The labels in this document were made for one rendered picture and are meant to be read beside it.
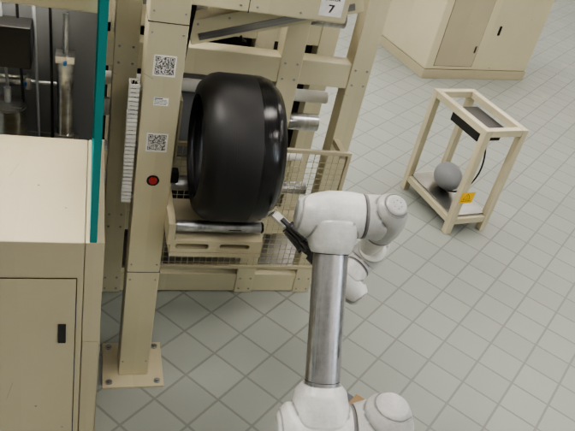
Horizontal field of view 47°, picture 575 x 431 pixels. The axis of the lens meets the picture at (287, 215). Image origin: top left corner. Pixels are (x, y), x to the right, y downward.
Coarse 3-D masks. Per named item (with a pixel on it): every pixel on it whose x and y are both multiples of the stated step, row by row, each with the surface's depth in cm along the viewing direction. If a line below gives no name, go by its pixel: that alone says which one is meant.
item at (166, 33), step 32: (160, 0) 207; (192, 0) 210; (160, 32) 213; (160, 96) 226; (160, 128) 233; (160, 160) 240; (160, 192) 248; (128, 224) 266; (160, 224) 257; (128, 256) 263; (160, 256) 266; (128, 288) 272; (128, 320) 282; (128, 352) 294
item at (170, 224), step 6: (168, 204) 253; (168, 210) 250; (174, 210) 251; (168, 216) 247; (174, 216) 248; (168, 222) 246; (174, 222) 245; (168, 228) 246; (174, 228) 245; (168, 234) 246; (174, 234) 247; (168, 240) 248; (174, 240) 249
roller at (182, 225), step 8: (184, 224) 251; (192, 224) 252; (200, 224) 252; (208, 224) 253; (216, 224) 254; (224, 224) 255; (232, 224) 256; (240, 224) 257; (248, 224) 258; (256, 224) 259; (208, 232) 255; (216, 232) 256; (224, 232) 256; (232, 232) 257; (240, 232) 258; (248, 232) 259; (256, 232) 260
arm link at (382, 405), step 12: (372, 396) 191; (384, 396) 189; (396, 396) 190; (360, 408) 190; (372, 408) 186; (384, 408) 185; (396, 408) 186; (408, 408) 188; (360, 420) 187; (372, 420) 185; (384, 420) 184; (396, 420) 184; (408, 420) 186
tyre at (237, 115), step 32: (224, 96) 229; (256, 96) 233; (192, 128) 267; (224, 128) 225; (256, 128) 228; (192, 160) 268; (224, 160) 226; (256, 160) 228; (192, 192) 258; (224, 192) 231; (256, 192) 234
